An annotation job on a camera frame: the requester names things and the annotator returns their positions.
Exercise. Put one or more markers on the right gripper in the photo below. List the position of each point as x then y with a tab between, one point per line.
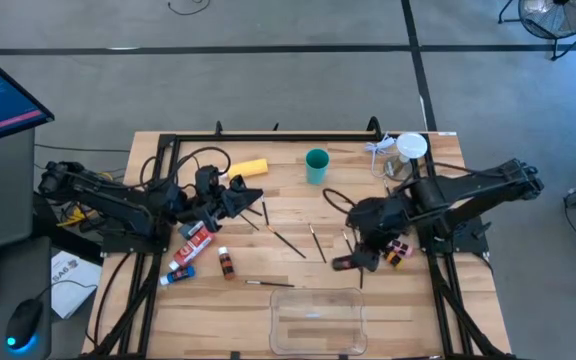
378	220

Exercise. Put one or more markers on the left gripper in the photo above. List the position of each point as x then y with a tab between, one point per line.
208	212

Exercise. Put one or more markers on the orange paint bottle black label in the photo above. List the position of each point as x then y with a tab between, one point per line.
227	265

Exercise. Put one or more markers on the clear plastic bin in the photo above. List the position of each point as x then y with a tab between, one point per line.
318	325

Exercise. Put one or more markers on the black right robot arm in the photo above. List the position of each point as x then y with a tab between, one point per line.
473	192

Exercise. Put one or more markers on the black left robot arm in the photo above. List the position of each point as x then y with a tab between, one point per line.
113	205

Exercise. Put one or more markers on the yellow paint bottle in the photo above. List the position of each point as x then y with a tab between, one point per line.
250	168

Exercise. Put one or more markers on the pink paint bottle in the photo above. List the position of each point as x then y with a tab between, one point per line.
403	248

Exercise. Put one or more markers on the large red paint bottle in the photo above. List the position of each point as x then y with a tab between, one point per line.
193	247

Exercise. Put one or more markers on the small blue paint bottle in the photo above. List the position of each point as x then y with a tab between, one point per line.
180	274

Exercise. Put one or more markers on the teal plastic cup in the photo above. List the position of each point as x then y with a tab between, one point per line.
316	172

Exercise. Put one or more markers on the clear jar white lid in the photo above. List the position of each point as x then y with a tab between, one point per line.
411	145

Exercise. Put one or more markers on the white paper booklet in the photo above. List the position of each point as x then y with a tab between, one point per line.
73	295

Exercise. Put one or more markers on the grey desk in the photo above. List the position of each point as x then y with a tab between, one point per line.
3	200

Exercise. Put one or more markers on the black computer mouse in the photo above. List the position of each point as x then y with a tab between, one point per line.
23	320

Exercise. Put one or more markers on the black floor fan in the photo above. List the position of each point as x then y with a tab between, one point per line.
558	20

